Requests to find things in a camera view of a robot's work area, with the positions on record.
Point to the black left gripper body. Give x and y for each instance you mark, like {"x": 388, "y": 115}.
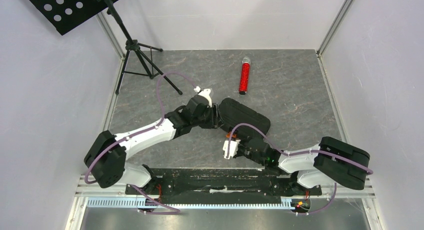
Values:
{"x": 209, "y": 119}

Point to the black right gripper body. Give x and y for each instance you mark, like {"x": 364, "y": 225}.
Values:
{"x": 240, "y": 143}

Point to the black plastic tool case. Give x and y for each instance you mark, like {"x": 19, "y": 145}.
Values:
{"x": 232, "y": 113}

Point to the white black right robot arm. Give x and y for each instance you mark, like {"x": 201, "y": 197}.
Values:
{"x": 328, "y": 162}

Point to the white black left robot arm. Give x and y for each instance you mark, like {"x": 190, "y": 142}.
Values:
{"x": 107, "y": 158}

